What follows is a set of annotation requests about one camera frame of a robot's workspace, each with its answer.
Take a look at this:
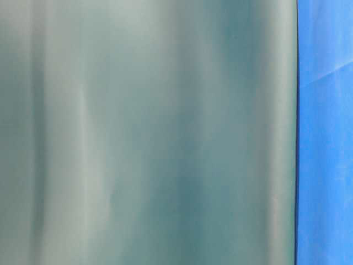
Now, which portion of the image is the grey-green blurred panel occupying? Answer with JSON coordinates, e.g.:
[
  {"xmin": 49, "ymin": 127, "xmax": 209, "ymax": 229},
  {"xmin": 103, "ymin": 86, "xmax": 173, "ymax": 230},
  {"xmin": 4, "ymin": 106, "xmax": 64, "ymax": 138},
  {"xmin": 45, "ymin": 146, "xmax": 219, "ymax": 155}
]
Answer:
[{"xmin": 1, "ymin": 1, "xmax": 297, "ymax": 264}]

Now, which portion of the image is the blue table cloth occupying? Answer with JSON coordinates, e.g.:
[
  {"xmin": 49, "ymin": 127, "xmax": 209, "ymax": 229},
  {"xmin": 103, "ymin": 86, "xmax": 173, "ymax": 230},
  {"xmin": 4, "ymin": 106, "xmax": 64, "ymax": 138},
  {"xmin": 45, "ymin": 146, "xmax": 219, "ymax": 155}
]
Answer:
[{"xmin": 297, "ymin": 1, "xmax": 352, "ymax": 264}]

